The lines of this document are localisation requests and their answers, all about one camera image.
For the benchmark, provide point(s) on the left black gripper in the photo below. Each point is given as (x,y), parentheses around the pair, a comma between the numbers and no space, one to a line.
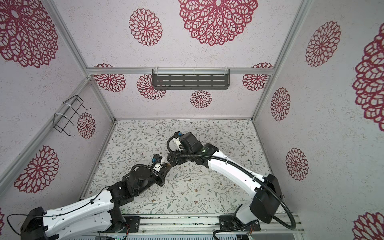
(162,174)

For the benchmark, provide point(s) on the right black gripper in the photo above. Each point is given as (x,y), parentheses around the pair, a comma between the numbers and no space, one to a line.
(172,159)

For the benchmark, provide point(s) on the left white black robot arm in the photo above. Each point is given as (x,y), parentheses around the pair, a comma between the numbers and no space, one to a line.
(99,213)

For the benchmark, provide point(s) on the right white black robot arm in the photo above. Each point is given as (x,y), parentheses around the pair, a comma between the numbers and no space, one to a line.
(265,191)

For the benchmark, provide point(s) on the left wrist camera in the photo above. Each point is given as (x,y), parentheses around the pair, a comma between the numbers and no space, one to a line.
(156,162)

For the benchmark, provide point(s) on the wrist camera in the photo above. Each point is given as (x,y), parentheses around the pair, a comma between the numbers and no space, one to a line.
(156,162)
(176,140)

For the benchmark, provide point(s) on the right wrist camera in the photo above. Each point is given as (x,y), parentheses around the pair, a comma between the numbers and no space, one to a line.
(176,140)

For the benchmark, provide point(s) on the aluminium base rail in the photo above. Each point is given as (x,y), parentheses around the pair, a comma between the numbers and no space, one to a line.
(173,224)

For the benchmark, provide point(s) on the dark metal wall shelf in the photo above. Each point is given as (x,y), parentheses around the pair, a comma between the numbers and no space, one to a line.
(191,80)

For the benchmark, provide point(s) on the black wire wall basket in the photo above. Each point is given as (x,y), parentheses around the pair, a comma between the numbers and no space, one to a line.
(60,121)

